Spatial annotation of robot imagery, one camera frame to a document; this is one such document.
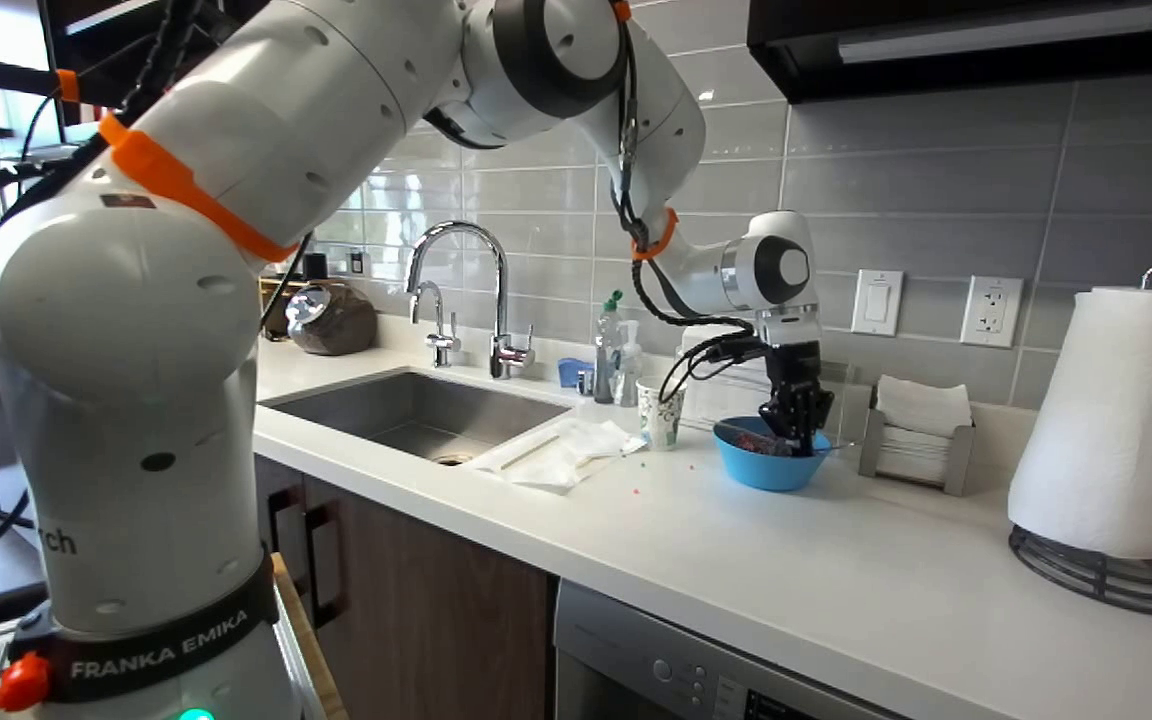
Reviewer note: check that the blue sponge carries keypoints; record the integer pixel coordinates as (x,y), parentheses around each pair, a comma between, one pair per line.
(572,375)

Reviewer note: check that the black wire towel holder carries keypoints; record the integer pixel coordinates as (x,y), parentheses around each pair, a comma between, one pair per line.
(1085,572)

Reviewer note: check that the colourful cereal pieces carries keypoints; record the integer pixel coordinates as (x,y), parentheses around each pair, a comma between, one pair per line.
(759,442)

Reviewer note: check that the blue bowl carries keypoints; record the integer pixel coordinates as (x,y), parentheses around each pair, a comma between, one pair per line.
(771,473)

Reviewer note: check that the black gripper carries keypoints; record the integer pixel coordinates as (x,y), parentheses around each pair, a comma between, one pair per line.
(796,402)

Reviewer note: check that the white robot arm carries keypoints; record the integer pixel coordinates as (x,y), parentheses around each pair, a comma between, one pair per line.
(131,308)

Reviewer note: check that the black range hood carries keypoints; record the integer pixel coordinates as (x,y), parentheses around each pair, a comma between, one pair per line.
(831,50)

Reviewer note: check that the napkin holder with napkins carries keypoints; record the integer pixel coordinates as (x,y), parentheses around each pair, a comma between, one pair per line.
(919,435)

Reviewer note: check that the chrome kitchen faucet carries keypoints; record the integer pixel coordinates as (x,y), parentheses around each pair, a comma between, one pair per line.
(457,278)

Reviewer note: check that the white paper towel roll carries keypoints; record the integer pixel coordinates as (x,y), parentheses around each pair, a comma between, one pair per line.
(1085,468)

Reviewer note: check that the white cloth on counter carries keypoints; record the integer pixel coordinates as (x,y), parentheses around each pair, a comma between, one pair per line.
(563,452)

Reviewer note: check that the white paper coffee cup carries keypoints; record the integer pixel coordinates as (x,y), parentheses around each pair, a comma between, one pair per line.
(660,419)

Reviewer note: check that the white electrical outlet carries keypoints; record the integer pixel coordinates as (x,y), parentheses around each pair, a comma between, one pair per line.
(990,308)

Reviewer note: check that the wooden cabinet door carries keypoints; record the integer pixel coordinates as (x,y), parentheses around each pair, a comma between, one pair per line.
(409,619)

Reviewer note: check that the white light switch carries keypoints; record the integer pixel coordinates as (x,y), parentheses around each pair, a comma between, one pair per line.
(879,302)

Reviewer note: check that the stainless steel sink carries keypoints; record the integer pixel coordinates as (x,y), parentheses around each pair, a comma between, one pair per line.
(416,414)

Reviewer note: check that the dark object behind sink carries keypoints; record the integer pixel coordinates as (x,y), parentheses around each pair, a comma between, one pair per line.
(331,318)

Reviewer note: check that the stainless dishwasher control panel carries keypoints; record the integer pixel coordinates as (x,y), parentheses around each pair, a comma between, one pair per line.
(617,660)

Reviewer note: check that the dish soap bottle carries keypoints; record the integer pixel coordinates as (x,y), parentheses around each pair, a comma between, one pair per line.
(615,355)

